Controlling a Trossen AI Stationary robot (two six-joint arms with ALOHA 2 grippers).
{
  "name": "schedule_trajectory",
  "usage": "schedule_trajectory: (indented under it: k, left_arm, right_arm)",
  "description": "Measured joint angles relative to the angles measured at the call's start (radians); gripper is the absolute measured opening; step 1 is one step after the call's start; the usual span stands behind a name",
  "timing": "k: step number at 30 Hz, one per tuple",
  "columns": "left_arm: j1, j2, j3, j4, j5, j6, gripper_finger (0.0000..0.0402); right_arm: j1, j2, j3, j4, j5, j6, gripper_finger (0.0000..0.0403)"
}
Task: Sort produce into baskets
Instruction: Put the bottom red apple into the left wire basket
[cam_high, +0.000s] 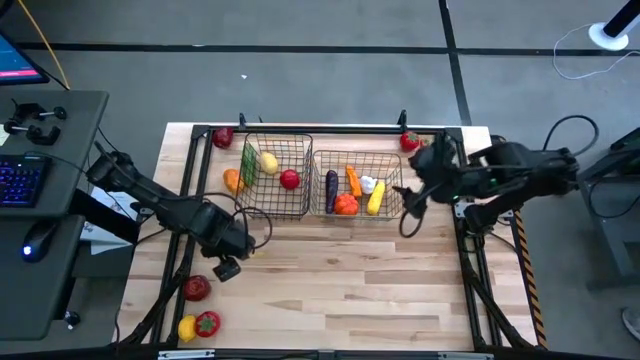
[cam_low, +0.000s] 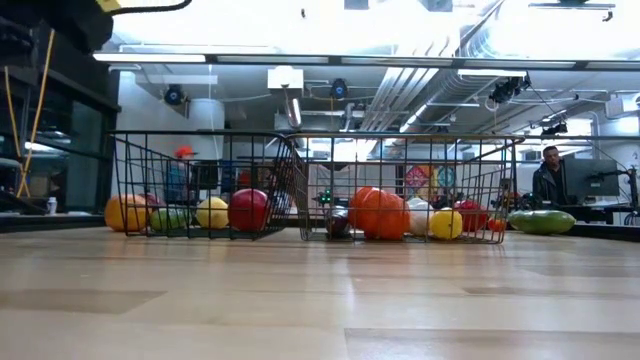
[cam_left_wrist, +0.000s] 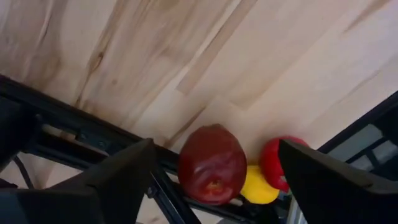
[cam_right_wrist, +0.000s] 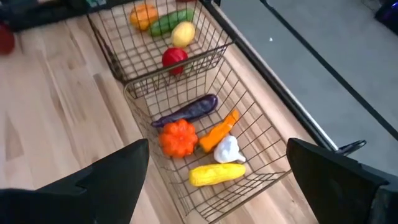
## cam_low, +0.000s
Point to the person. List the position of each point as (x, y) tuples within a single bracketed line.
[(177, 180), (547, 185)]

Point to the black metal table frame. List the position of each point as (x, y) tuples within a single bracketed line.
[(50, 224)]

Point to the orange fruit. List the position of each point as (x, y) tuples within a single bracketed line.
[(117, 212)]

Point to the black device green lights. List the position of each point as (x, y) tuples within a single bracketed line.
[(327, 197)]

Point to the long ceiling light bar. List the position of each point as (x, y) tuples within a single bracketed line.
[(150, 57)]

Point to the yellow potato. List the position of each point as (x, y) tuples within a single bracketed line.
[(446, 225)]

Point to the green cucumber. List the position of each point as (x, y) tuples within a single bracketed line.
[(542, 222), (170, 220)]

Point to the white ceiling box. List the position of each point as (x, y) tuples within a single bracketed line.
[(285, 78)]

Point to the yellow lemon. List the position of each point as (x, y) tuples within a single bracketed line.
[(212, 212)]

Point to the orange pumpkin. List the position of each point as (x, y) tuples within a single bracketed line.
[(380, 215)]

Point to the yellow tag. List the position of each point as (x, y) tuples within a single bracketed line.
[(109, 5)]

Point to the small white bottle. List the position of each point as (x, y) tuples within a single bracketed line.
[(51, 206)]

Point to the silver hanging lamp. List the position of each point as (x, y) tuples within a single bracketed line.
[(295, 112)]

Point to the white garlic bulb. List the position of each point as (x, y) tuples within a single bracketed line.
[(421, 215)]

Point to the black ceiling spotlight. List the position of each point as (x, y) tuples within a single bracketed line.
[(505, 90), (555, 129)]

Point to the colourful patterned poster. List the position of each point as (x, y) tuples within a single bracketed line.
[(425, 180)]

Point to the red bell pepper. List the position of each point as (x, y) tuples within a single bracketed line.
[(472, 212)]

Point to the ceiling track fixture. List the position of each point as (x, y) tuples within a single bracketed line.
[(570, 5)]

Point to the dark desk monitor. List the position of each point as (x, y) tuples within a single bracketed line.
[(590, 177)]

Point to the black round ceiling device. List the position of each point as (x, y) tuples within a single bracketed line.
[(175, 95), (339, 89)]

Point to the purple eggplant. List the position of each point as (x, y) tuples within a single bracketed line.
[(339, 222)]

